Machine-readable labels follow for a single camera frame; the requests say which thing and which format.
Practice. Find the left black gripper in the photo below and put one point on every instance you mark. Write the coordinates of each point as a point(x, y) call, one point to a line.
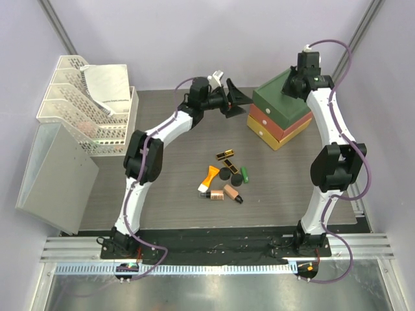
point(236, 98)

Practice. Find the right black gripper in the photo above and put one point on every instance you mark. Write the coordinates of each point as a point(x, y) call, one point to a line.
point(286, 89)

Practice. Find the green top drawer box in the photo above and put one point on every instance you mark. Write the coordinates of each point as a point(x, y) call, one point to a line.
point(281, 109)

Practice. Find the red drawer box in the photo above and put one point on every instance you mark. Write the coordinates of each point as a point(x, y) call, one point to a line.
point(277, 130)

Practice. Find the orange cosmetic tube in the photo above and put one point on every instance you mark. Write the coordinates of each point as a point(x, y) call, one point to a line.
point(212, 172)

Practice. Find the peach foundation bottle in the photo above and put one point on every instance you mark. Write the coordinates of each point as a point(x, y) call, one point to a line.
point(232, 193)

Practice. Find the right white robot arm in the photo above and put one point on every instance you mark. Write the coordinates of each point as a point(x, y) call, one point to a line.
point(339, 162)

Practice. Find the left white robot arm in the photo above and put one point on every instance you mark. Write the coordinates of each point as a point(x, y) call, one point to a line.
point(144, 156)

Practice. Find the yellow bottom drawer box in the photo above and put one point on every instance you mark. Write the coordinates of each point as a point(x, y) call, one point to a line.
point(268, 138)

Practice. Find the gold black lipstick upper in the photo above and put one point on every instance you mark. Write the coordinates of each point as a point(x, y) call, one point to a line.
point(225, 155)

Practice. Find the gold black lipstick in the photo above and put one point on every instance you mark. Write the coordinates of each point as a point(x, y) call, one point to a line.
point(231, 166)
point(225, 155)

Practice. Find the gold black lipstick lower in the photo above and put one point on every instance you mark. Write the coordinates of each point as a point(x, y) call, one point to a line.
point(231, 166)

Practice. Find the black round jar left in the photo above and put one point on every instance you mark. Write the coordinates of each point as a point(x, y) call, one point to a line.
point(224, 173)

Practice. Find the black round jar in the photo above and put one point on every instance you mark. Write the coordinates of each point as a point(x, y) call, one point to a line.
point(237, 180)
point(224, 173)

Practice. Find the black round jar right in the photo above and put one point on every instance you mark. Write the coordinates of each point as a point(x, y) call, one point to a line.
point(237, 180)

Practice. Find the white paper booklet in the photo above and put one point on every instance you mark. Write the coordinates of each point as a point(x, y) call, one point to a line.
point(107, 86)

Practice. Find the white mesh file organizer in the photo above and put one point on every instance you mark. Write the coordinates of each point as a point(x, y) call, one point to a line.
point(65, 101)

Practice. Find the grey metal bookend box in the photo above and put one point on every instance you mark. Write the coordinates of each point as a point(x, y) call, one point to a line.
point(58, 179)

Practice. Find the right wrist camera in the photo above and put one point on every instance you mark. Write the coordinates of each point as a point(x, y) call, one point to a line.
point(308, 62)

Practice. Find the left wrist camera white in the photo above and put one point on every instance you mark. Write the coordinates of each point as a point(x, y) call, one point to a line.
point(215, 79)

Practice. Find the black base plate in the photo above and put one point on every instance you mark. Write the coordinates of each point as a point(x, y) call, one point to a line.
point(211, 246)

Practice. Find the white slotted cable duct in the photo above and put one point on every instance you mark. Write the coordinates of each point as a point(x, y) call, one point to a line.
point(124, 269)

